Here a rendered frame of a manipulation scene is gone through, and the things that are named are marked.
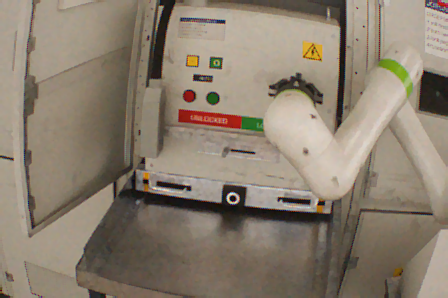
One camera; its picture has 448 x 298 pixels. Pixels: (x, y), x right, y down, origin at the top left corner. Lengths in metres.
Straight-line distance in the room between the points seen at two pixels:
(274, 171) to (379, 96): 0.49
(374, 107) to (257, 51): 0.43
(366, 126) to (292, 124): 0.20
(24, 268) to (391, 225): 1.48
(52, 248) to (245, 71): 1.05
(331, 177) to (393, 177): 0.71
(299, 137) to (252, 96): 0.49
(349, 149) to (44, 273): 1.48
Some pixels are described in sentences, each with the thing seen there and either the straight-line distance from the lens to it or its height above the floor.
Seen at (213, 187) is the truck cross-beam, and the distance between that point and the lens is 1.74.
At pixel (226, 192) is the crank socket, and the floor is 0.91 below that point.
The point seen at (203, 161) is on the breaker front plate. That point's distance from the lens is 1.73.
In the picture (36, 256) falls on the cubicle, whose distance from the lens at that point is 2.34.
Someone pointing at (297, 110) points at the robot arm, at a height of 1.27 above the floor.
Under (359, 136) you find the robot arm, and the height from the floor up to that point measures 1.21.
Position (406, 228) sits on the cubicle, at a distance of 2.00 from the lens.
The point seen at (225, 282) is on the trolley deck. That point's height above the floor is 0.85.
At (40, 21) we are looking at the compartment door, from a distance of 1.45.
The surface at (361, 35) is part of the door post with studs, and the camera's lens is 1.80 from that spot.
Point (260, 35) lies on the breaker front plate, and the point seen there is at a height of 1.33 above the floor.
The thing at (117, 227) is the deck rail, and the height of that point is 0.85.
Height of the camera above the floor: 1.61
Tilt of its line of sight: 20 degrees down
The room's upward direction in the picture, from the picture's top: 5 degrees clockwise
